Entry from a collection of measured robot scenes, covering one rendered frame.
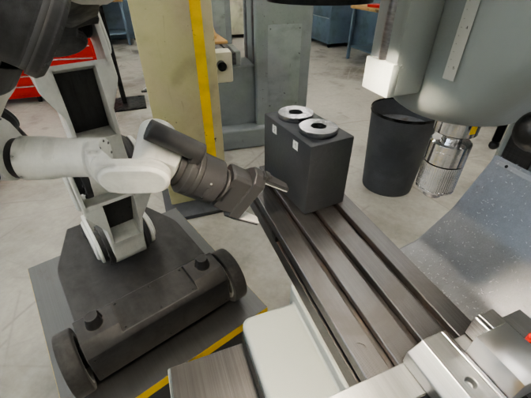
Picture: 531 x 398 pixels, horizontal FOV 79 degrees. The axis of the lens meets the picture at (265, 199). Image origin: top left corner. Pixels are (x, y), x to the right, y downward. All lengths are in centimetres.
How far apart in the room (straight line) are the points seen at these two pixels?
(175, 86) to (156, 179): 155
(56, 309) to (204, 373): 83
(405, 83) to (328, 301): 42
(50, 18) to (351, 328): 58
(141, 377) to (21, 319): 104
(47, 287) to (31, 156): 103
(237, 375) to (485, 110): 65
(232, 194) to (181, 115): 154
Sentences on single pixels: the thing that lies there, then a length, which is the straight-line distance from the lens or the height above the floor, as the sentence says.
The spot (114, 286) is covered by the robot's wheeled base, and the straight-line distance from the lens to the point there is 122.
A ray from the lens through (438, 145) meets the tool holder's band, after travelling 44.
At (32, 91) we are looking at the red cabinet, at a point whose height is 15.
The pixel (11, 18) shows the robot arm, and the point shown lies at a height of 140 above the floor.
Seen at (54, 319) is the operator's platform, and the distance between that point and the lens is 146.
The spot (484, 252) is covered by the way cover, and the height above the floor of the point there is 94.
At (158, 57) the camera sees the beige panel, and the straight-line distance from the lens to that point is 202.
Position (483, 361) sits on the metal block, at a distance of 50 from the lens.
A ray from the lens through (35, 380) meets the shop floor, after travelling 186.
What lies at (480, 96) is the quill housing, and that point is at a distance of 33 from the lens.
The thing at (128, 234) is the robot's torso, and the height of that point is 75.
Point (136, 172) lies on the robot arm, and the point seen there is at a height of 118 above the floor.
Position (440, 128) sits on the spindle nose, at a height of 129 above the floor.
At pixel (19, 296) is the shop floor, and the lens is 223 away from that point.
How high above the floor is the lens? 144
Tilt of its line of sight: 36 degrees down
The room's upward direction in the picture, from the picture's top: straight up
